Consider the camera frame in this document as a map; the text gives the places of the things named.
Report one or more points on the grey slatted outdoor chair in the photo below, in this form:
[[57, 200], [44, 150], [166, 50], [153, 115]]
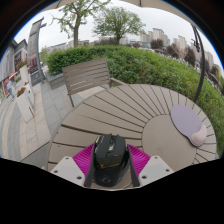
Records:
[[86, 76]]

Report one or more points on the white planter with green plants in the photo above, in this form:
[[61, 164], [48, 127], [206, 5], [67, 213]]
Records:
[[23, 73]]

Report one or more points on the round bushy green tree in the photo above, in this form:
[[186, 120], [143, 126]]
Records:
[[118, 21]]

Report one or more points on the tall grey sign pylon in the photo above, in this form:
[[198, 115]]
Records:
[[33, 46]]

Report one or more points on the green trimmed hedge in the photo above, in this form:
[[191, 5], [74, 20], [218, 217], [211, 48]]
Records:
[[150, 66]]

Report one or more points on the grey shopfront building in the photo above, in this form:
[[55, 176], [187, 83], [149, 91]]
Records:
[[16, 56]]

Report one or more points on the distant high-rise buildings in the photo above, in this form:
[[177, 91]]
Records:
[[158, 33]]

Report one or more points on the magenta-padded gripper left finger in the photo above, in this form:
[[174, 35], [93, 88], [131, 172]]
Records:
[[66, 170]]

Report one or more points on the lavender mouse pad with wrist rest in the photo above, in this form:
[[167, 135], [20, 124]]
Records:
[[185, 121]]

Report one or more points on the black computer mouse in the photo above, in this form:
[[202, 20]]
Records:
[[110, 160]]

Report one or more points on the dark curved parasol pole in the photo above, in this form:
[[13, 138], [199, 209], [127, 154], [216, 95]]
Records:
[[201, 66]]

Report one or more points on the person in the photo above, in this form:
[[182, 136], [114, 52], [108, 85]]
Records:
[[10, 88]]

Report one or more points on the sparse-leaved tree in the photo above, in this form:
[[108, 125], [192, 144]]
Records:
[[76, 33]]

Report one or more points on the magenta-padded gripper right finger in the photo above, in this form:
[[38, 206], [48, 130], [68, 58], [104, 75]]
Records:
[[155, 168]]

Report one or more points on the white planter with orange flowers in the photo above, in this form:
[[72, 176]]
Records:
[[25, 105]]

